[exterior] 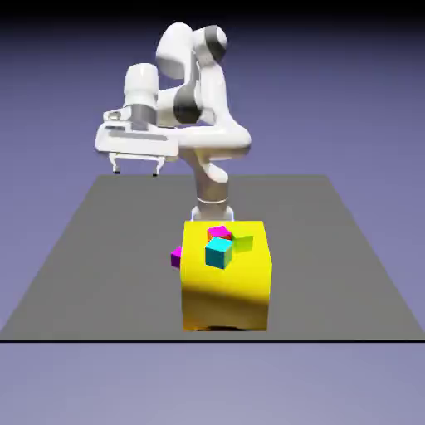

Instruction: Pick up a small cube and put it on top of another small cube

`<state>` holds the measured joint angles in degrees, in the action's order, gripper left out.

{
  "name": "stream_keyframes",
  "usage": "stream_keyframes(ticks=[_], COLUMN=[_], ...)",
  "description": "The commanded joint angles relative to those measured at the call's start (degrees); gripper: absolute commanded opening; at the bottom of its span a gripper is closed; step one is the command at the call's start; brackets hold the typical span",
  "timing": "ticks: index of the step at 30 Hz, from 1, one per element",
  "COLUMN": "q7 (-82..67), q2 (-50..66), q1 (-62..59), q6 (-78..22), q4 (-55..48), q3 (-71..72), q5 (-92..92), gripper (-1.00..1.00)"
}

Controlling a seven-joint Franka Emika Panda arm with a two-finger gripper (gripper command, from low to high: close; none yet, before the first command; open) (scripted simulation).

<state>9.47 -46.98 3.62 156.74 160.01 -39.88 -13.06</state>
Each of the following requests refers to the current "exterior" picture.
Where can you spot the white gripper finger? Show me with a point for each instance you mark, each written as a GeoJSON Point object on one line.
{"type": "Point", "coordinates": [158, 166]}
{"type": "Point", "coordinates": [114, 163]}

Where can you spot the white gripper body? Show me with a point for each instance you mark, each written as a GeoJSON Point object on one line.
{"type": "Point", "coordinates": [139, 144]}

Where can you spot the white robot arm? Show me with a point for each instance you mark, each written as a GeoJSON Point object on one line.
{"type": "Point", "coordinates": [212, 99]}

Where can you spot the small magenta cube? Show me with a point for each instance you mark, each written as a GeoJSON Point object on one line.
{"type": "Point", "coordinates": [219, 231]}
{"type": "Point", "coordinates": [176, 256]}

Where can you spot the small cyan cube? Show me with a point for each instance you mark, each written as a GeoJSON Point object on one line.
{"type": "Point", "coordinates": [216, 254]}

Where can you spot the small lime green cube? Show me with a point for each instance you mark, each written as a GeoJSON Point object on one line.
{"type": "Point", "coordinates": [244, 244]}

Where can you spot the large yellow box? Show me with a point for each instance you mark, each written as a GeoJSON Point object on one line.
{"type": "Point", "coordinates": [225, 292]}

